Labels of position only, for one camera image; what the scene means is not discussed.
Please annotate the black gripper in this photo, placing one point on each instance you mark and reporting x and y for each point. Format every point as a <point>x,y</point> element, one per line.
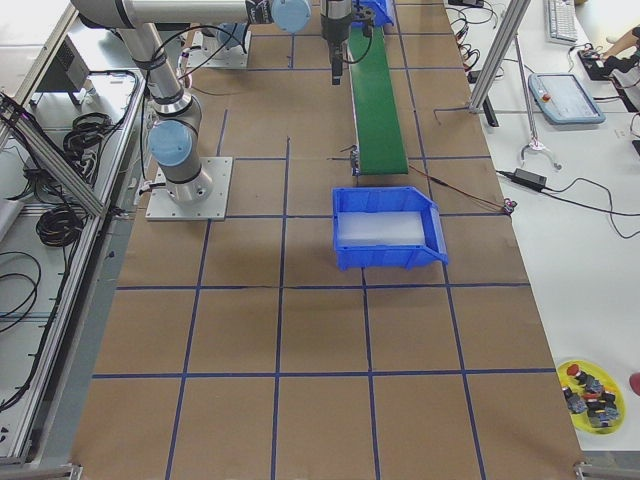
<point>332,24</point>

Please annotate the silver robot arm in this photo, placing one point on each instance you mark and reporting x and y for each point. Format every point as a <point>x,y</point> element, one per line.
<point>231,34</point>
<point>173,141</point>

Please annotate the yellow plate of buttons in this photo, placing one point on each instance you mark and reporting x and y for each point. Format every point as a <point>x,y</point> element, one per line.
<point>594,400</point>

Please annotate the left blue plastic bin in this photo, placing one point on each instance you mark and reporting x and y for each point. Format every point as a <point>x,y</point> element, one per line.
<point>383,11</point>

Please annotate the blue plastic bin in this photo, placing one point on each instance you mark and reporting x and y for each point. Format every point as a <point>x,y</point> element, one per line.
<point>389,199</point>
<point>383,11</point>

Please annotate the green conveyor belt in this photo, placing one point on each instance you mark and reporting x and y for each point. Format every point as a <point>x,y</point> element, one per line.
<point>380,148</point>

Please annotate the right blue plastic bin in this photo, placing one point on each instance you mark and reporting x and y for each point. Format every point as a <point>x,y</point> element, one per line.
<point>389,199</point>

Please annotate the white foam pad right bin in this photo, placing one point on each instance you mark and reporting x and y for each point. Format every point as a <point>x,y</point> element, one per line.
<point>380,228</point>

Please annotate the white keyboard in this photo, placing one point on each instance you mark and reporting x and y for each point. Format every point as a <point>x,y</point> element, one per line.
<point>560,21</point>

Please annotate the teach pendant tablet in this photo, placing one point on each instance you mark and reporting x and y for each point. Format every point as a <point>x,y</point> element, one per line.
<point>563,100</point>

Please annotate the black power adapter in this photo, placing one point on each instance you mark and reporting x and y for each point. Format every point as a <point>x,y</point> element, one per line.
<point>529,179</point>

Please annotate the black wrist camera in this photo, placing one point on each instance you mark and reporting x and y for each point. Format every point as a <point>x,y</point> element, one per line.
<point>364,19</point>

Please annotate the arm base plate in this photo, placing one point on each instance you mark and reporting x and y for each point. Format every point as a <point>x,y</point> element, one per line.
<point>197,56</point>
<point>204,198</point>

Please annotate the aluminium frame post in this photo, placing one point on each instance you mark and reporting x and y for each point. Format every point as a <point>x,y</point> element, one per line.
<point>514,15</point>

